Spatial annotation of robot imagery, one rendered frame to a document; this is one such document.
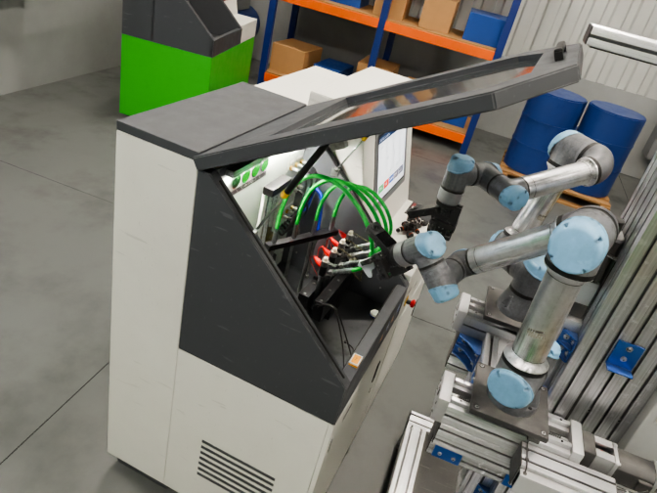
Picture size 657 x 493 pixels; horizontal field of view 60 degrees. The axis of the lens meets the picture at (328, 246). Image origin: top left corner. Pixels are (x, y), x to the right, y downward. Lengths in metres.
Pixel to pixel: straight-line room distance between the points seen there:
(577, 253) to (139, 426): 1.71
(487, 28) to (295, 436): 5.70
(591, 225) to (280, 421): 1.13
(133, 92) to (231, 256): 4.24
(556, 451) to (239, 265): 1.05
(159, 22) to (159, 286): 3.89
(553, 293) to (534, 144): 5.15
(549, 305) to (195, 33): 4.46
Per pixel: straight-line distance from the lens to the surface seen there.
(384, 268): 1.67
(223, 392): 1.98
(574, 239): 1.33
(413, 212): 1.88
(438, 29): 7.01
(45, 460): 2.72
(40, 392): 2.97
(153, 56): 5.61
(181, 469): 2.39
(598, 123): 6.51
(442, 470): 2.66
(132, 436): 2.45
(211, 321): 1.83
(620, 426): 2.03
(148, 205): 1.78
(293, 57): 7.50
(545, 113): 6.44
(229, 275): 1.70
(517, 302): 2.13
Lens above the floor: 2.13
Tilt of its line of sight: 30 degrees down
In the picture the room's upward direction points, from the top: 14 degrees clockwise
